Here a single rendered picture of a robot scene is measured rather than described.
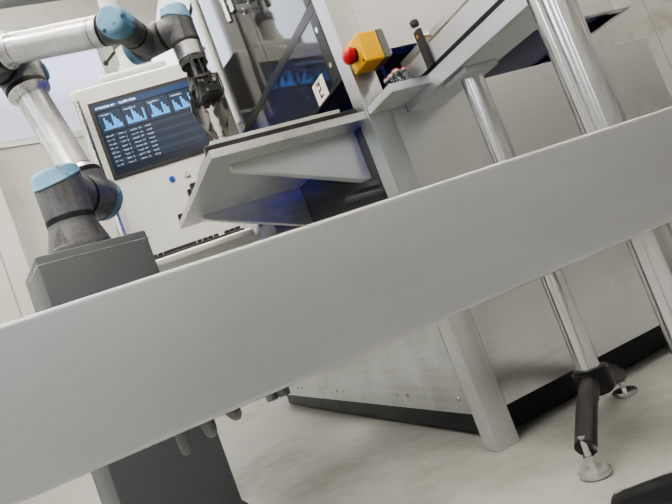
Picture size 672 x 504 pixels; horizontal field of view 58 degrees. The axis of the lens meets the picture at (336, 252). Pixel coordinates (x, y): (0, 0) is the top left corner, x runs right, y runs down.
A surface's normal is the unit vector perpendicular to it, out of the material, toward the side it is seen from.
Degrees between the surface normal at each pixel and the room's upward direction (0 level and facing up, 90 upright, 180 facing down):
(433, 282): 90
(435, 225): 90
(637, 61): 90
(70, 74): 90
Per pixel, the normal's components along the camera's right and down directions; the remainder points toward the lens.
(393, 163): 0.33, -0.18
